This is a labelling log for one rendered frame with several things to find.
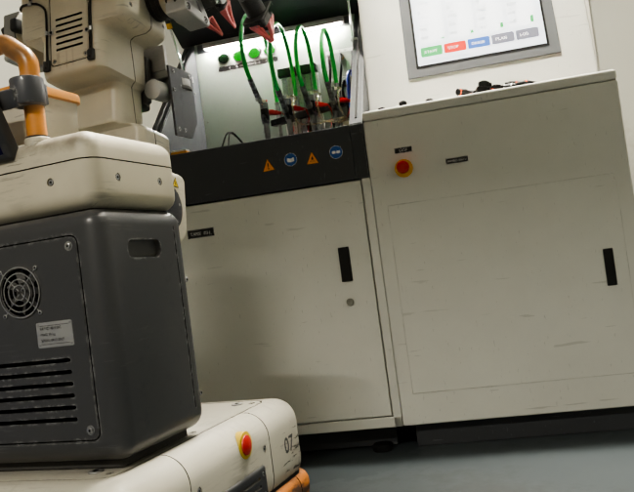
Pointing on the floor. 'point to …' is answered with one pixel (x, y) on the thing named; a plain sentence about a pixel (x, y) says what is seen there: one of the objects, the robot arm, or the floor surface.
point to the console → (507, 244)
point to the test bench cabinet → (353, 437)
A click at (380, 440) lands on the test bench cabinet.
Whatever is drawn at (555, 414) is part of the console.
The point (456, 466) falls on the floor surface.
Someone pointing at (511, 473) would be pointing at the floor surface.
